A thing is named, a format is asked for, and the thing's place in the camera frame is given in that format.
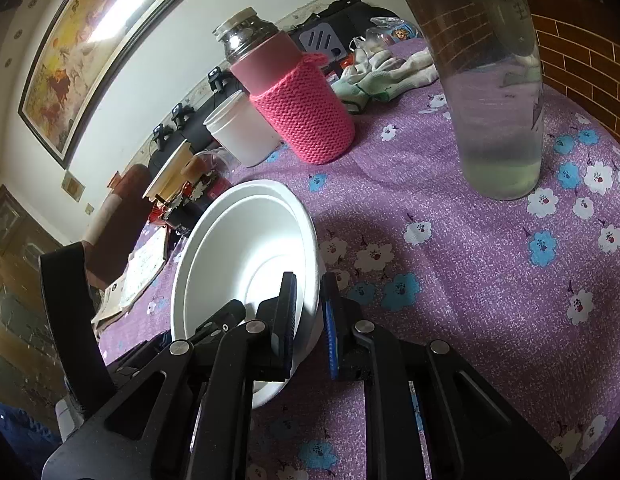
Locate person in blue jacket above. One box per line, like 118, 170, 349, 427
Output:
0, 403, 62, 479

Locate open white booklet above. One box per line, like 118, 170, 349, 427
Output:
92, 228, 169, 336

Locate pink knitted sleeve thermos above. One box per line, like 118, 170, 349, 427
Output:
212, 6, 355, 166

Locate small framed wall picture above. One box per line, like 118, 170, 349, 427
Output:
61, 171, 85, 203

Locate brown armchair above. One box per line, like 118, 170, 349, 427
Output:
82, 164, 151, 290

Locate white work gloves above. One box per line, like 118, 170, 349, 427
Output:
331, 48, 439, 115

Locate purple floral tablecloth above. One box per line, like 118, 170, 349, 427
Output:
96, 37, 620, 480

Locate framed horse painting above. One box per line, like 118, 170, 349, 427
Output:
18, 0, 180, 168

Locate white plastic jar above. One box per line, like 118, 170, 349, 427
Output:
203, 91, 282, 167

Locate stacked bowls on red plate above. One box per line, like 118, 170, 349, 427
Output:
144, 140, 214, 211

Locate small dark glass jar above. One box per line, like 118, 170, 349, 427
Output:
163, 181, 213, 232

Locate clear water bottle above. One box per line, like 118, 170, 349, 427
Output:
405, 0, 543, 200

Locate dark wooden cabinet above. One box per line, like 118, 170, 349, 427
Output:
0, 185, 68, 431

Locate black leather sofa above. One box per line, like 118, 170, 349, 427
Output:
148, 0, 398, 177

